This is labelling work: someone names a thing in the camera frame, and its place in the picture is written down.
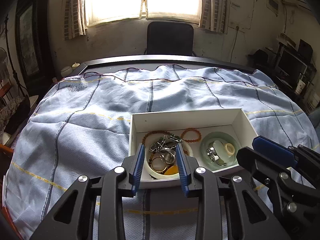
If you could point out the white ceramic jar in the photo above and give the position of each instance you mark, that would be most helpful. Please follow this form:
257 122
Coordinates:
66 71

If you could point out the dark bed frame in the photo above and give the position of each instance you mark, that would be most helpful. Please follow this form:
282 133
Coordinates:
151 62

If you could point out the green jade bangle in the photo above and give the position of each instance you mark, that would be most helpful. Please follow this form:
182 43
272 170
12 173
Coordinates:
209 155

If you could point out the black computer monitor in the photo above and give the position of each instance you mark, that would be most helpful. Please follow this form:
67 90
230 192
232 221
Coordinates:
290 65

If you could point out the white cardboard box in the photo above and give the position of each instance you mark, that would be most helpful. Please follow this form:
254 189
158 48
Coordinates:
198 129

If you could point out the patterned curtain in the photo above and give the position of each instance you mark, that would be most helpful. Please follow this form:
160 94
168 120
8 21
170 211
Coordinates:
214 15
73 19

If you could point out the dark framed picture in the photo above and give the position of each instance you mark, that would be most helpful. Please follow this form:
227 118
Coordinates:
32 46

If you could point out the right patterned curtain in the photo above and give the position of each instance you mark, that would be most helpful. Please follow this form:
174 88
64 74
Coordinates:
214 15

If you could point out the cream white bangle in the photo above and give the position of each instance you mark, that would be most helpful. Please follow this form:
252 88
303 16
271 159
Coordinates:
160 154

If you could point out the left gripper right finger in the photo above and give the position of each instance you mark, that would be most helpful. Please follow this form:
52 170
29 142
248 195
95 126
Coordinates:
186 168

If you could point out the light blue quilt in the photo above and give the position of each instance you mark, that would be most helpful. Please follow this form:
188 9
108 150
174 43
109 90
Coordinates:
82 126

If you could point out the white lidded bottle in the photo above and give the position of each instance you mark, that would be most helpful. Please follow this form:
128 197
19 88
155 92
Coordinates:
75 65

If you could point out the black office chair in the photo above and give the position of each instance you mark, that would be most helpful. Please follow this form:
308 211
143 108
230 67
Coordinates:
169 38

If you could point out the amber oval pendant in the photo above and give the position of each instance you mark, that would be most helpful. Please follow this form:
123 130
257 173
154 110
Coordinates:
172 170

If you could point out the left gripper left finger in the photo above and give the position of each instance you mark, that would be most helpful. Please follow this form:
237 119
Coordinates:
133 166

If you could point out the pale jade carved pendant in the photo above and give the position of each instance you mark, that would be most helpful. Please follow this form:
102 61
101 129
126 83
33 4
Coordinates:
220 149

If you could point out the left patterned curtain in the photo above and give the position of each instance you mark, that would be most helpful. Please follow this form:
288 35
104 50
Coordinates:
73 19

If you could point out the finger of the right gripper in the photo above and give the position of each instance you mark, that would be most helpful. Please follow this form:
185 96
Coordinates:
274 176
274 151

